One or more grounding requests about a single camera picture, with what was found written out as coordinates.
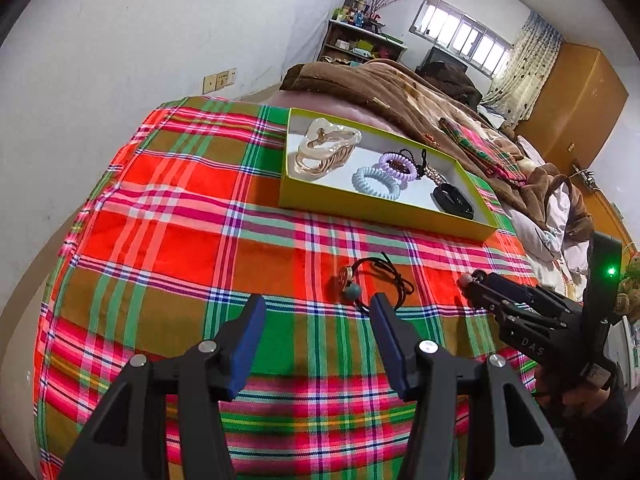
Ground purple spiral hair tie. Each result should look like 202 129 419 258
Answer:
377 152 420 183

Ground beige translucent hair claw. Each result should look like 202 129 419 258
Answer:
293 117 362 179

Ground black wristband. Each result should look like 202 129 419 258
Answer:
432 182 474 220

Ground red small ornament on blanket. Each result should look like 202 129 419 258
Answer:
422 133 439 148

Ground person's right hand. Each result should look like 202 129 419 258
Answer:
534 365 612 417

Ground colourful plaid tablecloth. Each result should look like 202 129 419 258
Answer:
34 98 535 479

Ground black cord hair tie charm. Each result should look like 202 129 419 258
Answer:
334 252 416 314

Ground wooden wardrobe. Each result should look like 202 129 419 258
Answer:
514 41 630 176

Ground green shallow cardboard box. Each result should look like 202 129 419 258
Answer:
279 108 498 242

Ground wooden shelf unit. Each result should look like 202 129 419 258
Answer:
317 20 407 66

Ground folded plaid cloth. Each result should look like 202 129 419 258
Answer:
439 117 527 186

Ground wall power socket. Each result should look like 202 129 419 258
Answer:
202 68 238 94

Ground brown fleece blanket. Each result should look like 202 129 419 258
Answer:
280 60 594 243

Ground white floral bedsheet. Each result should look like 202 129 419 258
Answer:
503 183 589 302

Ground light blue spiral hair tie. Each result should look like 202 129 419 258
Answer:
350 164 403 202

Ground pink quilt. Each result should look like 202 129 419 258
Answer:
264 90 401 134

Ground window with frame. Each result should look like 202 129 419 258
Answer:
409 0 512 79

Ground patterned curtain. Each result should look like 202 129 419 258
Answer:
480 11 564 128

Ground dark jacket on chair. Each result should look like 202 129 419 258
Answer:
416 61 483 110

